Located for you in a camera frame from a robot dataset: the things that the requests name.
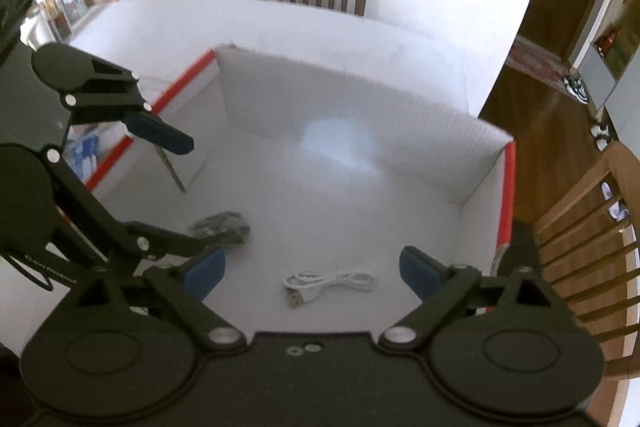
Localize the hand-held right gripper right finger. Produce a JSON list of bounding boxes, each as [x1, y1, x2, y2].
[[379, 246, 568, 352]]

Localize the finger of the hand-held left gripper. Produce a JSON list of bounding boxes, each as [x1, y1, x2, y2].
[[44, 147, 207, 270], [60, 49, 195, 156]]

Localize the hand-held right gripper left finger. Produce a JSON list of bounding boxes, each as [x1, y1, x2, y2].
[[70, 249, 247, 352]]

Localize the white red cardboard box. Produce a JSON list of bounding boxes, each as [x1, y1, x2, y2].
[[82, 43, 518, 333]]

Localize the white desktop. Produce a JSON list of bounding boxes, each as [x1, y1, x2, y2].
[[0, 0, 481, 343]]

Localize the blue white packet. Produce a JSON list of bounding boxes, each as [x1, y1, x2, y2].
[[67, 127, 101, 178]]

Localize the clear display cases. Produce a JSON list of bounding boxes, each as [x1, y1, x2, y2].
[[37, 0, 88, 40]]

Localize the red patterned rug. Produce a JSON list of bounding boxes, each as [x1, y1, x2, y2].
[[505, 36, 573, 82]]

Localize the white USB cable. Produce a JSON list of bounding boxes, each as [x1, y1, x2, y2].
[[284, 270, 376, 310]]

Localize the thin black cable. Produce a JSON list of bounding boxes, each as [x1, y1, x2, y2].
[[19, 264, 55, 294]]

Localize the grey wall cabinet unit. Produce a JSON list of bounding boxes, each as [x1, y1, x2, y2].
[[575, 0, 640, 142]]

